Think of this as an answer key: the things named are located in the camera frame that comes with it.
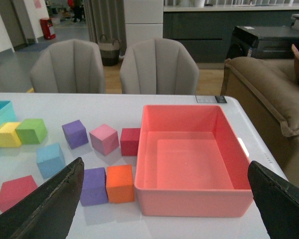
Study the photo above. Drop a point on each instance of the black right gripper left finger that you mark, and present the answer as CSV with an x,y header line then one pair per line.
x,y
47,212

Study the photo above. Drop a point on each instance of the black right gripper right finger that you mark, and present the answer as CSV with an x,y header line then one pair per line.
x,y
277,201

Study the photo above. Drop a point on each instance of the blue foam cube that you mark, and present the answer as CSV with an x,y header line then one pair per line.
x,y
50,160

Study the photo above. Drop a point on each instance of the red foam cube centre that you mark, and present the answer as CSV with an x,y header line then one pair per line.
x,y
15,190

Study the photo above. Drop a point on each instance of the purple foam cube near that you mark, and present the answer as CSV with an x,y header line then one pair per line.
x,y
94,187

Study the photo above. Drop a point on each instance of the purple foam cube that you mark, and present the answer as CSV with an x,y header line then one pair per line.
x,y
75,134
94,187

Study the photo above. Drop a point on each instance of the orange foam cube right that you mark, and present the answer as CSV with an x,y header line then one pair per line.
x,y
120,184

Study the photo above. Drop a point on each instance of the green foam cube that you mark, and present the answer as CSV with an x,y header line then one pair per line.
x,y
32,131

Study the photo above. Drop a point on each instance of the purple foam cube far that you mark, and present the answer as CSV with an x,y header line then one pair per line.
x,y
75,134

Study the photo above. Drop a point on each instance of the yellow foam cube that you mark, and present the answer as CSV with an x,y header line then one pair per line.
x,y
8,135

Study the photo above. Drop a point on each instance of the pink foam cube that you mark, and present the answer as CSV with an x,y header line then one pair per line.
x,y
104,139

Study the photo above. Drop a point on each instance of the pink plastic bin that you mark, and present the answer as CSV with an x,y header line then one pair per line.
x,y
190,163

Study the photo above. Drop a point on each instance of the dark red foam cube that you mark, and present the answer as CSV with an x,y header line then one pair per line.
x,y
130,141

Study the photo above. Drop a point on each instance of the brown sofa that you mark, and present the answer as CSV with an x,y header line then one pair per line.
x,y
268,91

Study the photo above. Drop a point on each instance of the table label sticker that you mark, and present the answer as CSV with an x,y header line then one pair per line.
x,y
211,99

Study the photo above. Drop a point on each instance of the grey chair left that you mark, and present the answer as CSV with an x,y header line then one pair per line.
x,y
70,66

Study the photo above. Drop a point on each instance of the grey chair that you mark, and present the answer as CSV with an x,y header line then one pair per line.
x,y
70,66
158,66

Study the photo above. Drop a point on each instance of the striped woven basket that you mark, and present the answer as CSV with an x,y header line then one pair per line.
x,y
110,50

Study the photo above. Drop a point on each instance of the grey chair right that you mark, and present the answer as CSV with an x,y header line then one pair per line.
x,y
158,66

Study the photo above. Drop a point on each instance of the red fire extinguisher box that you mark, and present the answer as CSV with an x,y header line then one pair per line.
x,y
47,28

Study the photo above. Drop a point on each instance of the dark grey cabinet counter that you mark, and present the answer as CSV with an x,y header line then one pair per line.
x,y
206,31

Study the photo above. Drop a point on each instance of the grey curtain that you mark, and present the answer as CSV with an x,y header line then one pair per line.
x,y
106,17

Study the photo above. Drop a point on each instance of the white pillar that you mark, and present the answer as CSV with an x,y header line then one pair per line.
x,y
143,20

